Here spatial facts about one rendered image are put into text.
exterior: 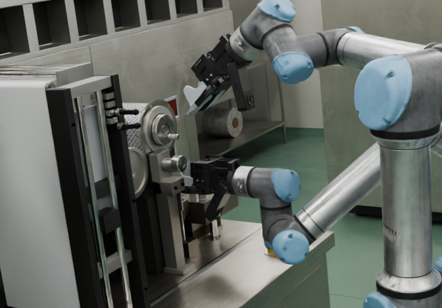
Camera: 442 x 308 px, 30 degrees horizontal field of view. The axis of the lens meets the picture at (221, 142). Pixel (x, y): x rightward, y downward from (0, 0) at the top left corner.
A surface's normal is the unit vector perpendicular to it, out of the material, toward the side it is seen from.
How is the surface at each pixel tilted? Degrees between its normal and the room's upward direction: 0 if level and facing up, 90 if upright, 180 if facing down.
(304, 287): 90
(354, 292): 0
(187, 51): 90
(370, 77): 83
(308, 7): 90
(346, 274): 0
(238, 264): 0
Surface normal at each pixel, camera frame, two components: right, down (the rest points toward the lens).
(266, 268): -0.11, -0.97
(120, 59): 0.83, 0.04
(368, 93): -0.90, 0.07
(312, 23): -0.54, 0.25
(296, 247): 0.11, 0.22
